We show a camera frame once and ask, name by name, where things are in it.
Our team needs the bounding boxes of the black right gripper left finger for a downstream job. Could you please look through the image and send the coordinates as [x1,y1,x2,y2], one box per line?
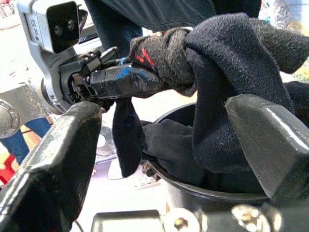
[0,101,103,232]

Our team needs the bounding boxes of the blue cloth item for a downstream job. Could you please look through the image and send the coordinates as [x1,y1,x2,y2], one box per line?
[0,117,53,165]

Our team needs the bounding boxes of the red plastic item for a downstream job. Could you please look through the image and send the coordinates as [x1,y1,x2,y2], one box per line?
[0,154,16,186]

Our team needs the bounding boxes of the black knit sock red print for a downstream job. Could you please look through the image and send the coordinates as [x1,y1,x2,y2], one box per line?
[127,27,197,92]

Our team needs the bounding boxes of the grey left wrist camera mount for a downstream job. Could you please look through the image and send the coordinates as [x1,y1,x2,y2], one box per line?
[16,0,89,115]

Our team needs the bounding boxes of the black fleece garment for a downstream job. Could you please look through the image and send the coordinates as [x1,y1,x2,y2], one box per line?
[185,13,309,175]

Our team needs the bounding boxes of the round metal perforated disc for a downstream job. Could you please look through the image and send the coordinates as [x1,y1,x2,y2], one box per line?
[96,125,117,157]

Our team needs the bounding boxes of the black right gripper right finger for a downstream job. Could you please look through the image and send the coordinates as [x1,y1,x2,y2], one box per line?
[225,94,309,203]

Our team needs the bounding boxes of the black round laundry bucket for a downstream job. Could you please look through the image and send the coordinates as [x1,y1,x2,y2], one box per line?
[140,102,309,211]

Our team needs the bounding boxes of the finger of the black slim left gripper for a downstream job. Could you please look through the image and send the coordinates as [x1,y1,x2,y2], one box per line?
[99,46,119,63]

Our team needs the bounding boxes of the black cloth in bucket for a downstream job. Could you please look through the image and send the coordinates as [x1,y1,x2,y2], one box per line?
[142,119,208,187]

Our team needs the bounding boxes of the black sock blue marks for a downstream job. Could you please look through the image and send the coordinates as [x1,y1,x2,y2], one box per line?
[112,97,146,178]

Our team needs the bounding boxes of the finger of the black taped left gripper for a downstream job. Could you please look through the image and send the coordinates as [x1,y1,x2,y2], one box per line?
[89,63,169,100]

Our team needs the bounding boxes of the person in dark clothes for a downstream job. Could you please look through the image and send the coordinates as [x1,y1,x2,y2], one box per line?
[84,0,263,58]

